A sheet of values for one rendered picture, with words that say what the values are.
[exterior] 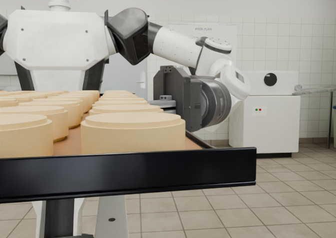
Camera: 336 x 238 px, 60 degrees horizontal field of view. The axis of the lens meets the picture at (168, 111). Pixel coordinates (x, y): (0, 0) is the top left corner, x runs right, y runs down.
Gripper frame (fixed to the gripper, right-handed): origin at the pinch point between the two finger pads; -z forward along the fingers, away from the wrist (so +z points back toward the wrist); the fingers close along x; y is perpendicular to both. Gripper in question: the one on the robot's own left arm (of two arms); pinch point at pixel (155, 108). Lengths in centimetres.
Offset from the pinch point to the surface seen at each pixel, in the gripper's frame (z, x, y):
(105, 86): 291, 0, -314
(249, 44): 439, 68, -137
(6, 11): 197, 112, -418
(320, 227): 194, -99, 2
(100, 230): -15.6, -9.7, 5.3
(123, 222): -13.4, -9.7, 6.1
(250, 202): 210, -99, -55
